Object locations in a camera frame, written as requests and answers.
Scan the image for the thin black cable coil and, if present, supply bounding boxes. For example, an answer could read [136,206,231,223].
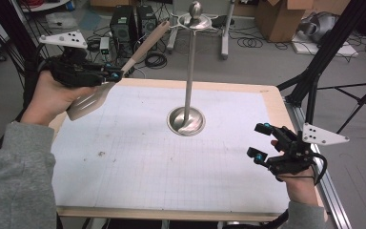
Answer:
[235,36,265,50]

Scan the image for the white flat board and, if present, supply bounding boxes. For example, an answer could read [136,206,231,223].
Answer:
[291,31,360,59]

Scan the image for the metal utensil stand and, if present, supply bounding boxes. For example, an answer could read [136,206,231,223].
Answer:
[166,0,219,137]

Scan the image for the large cardboard box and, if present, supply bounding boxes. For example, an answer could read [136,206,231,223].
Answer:
[254,0,319,43]

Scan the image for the black tripod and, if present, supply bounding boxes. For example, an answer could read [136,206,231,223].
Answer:
[316,75,366,135]

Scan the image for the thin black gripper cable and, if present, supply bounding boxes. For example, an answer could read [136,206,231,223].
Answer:
[277,152,329,186]

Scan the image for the black metal frame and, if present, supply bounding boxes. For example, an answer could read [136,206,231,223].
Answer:
[0,0,47,108]

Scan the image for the grey rounded machine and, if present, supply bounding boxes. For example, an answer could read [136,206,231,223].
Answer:
[297,10,338,43]

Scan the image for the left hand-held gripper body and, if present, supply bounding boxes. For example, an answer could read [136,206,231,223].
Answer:
[38,30,107,89]

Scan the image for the person's left hand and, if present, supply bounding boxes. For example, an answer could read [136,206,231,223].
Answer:
[20,70,99,127]

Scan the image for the black computer tower labelled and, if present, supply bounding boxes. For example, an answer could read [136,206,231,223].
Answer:
[109,5,138,50]

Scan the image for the black frame strut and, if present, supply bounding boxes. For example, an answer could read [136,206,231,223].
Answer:
[275,0,366,126]

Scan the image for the white grid mat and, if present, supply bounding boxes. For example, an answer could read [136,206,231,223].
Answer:
[51,84,291,214]

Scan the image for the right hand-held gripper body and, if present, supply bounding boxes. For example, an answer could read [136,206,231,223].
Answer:
[266,122,351,177]

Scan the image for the beige slotted spatula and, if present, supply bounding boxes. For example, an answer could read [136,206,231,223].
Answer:
[66,20,172,122]

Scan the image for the open cardboard box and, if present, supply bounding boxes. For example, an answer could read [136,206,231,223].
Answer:
[90,0,116,8]

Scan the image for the white floor stand legs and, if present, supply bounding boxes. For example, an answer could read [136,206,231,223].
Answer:
[167,0,235,61]

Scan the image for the white round platform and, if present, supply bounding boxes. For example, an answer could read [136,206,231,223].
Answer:
[19,0,71,13]

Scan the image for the aluminium rail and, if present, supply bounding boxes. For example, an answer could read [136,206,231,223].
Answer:
[285,97,353,229]

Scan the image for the small grey device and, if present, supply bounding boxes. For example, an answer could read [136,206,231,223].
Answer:
[99,36,112,55]

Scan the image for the person's right hand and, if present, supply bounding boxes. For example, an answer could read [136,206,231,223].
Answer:
[275,173,319,206]

